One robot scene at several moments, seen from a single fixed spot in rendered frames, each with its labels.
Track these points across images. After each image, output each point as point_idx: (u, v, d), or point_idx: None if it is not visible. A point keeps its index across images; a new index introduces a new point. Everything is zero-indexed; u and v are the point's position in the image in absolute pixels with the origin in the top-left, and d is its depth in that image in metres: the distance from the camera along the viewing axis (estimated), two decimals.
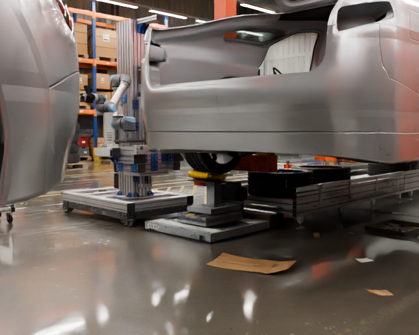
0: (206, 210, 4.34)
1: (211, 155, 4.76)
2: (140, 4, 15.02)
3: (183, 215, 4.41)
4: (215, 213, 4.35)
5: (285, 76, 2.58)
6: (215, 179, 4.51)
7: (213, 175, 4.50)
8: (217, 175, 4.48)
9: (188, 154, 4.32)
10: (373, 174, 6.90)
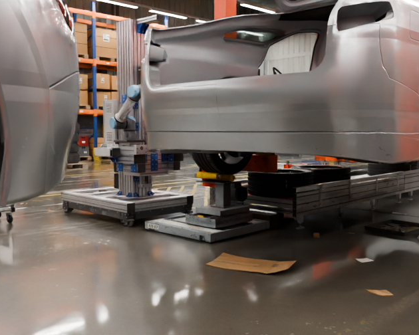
0: (215, 211, 4.27)
1: (219, 156, 4.69)
2: (140, 4, 15.02)
3: (192, 217, 4.33)
4: (224, 214, 4.27)
5: (285, 76, 2.58)
6: (225, 181, 4.43)
7: (223, 177, 4.43)
8: (226, 175, 4.40)
9: (197, 154, 4.25)
10: (373, 174, 6.90)
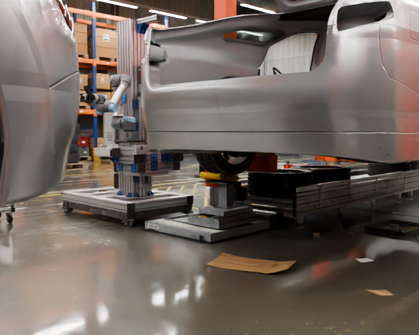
0: (219, 212, 4.24)
1: (223, 156, 4.66)
2: (140, 4, 15.02)
3: (195, 217, 4.30)
4: (227, 215, 4.25)
5: (285, 76, 2.58)
6: (228, 181, 4.41)
7: (226, 177, 4.40)
8: (229, 176, 4.37)
9: (201, 155, 4.22)
10: (373, 174, 6.90)
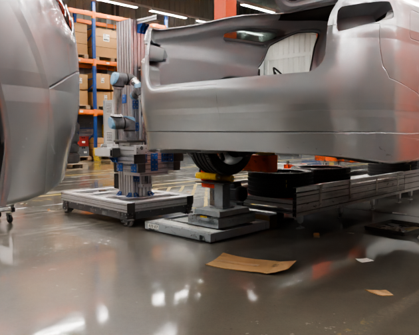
0: (215, 213, 4.21)
1: (219, 156, 4.63)
2: (140, 4, 15.02)
3: (195, 217, 4.31)
4: (223, 215, 4.22)
5: (285, 76, 2.58)
6: (224, 181, 4.38)
7: (222, 177, 4.37)
8: (225, 176, 4.34)
9: (196, 155, 4.19)
10: (373, 174, 6.90)
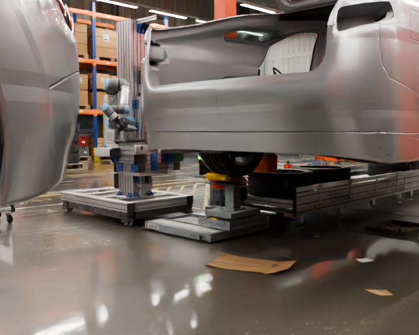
0: (226, 215, 4.12)
1: (229, 157, 4.54)
2: (140, 4, 15.02)
3: (205, 219, 4.22)
4: (235, 217, 4.13)
5: (285, 76, 2.58)
6: (235, 182, 4.29)
7: (233, 178, 4.28)
8: (237, 177, 4.26)
9: (207, 155, 4.11)
10: (373, 174, 6.90)
